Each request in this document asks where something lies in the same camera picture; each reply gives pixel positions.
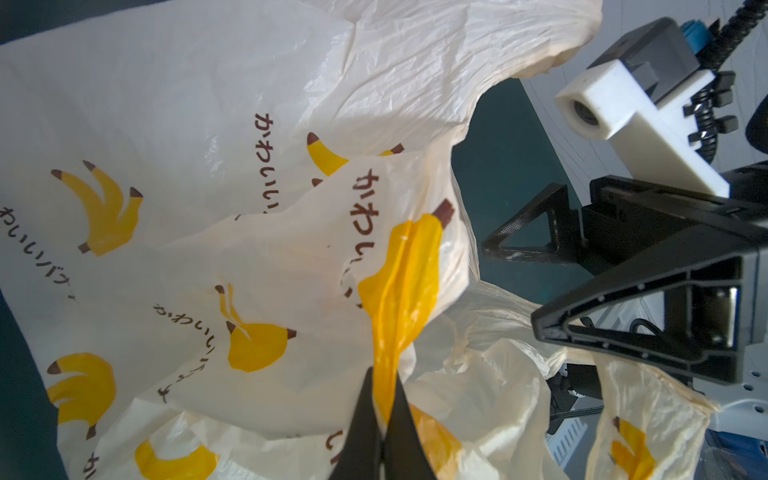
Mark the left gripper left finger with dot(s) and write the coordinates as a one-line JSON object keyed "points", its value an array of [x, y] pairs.
{"points": [[361, 456]]}

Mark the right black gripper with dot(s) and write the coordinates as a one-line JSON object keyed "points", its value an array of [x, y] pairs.
{"points": [[687, 292]]}

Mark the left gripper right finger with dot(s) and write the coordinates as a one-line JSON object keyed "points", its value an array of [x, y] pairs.
{"points": [[403, 455]]}

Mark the cream banana-print plastic bag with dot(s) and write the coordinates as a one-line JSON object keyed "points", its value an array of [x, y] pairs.
{"points": [[217, 216]]}

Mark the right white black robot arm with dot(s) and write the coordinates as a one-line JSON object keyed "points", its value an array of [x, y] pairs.
{"points": [[732, 48]]}

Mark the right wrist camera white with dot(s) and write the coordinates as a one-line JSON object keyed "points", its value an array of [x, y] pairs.
{"points": [[639, 97]]}

